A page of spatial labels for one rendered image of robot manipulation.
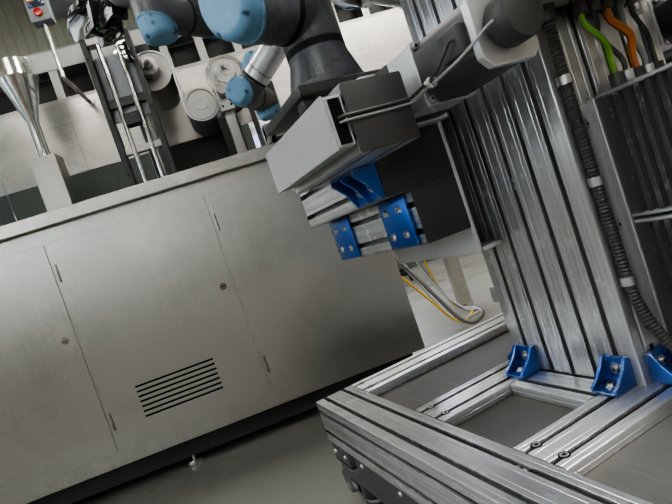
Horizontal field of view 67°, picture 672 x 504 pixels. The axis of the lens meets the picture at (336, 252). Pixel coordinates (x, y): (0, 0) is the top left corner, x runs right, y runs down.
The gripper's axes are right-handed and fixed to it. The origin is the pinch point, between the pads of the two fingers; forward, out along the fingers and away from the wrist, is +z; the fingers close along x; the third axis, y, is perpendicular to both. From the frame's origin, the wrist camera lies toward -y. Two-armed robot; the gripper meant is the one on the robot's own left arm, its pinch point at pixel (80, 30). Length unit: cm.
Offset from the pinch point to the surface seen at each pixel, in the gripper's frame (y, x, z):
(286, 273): 68, 53, 6
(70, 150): -4, 31, 93
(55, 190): 18, 15, 74
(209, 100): -2, 57, 30
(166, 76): -13, 47, 37
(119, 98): -2.7, 27.2, 38.3
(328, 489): 122, 24, -23
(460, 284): 90, 170, 11
